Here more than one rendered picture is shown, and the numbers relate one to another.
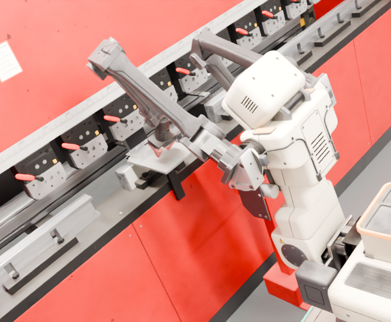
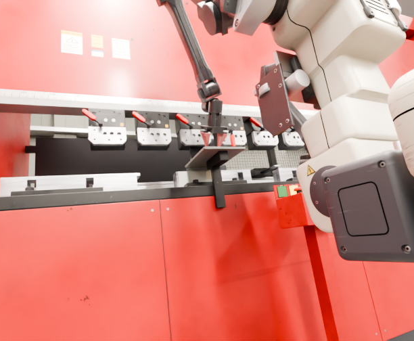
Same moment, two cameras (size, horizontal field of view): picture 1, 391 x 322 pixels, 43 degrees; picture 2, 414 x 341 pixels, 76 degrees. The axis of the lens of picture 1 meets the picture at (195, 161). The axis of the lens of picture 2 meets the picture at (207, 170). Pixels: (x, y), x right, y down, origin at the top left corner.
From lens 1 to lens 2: 141 cm
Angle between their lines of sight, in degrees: 44
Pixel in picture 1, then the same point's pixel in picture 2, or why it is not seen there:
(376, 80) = not seen: outside the picture
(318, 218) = (375, 124)
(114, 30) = not seen: hidden behind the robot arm
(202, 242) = (233, 277)
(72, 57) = (170, 72)
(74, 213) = (117, 176)
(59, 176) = (119, 137)
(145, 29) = (232, 86)
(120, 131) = (187, 136)
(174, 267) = (189, 285)
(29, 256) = (55, 186)
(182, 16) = not seen: hidden behind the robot
